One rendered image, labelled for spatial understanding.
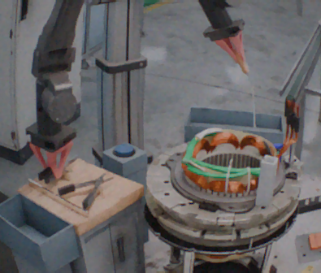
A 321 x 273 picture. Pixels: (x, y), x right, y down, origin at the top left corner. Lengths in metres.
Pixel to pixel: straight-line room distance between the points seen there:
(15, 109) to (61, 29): 2.38
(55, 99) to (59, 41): 0.11
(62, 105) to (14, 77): 2.29
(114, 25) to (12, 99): 1.94
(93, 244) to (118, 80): 0.51
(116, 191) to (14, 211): 0.24
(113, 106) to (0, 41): 1.88
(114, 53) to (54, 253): 0.62
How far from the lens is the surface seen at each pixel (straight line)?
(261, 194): 1.04
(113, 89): 1.48
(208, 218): 1.02
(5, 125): 3.46
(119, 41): 1.45
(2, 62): 3.30
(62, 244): 1.05
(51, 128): 1.09
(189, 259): 1.12
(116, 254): 1.20
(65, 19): 0.97
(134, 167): 1.34
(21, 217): 1.18
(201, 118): 1.50
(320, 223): 1.57
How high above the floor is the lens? 1.66
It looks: 26 degrees down
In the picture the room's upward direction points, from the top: straight up
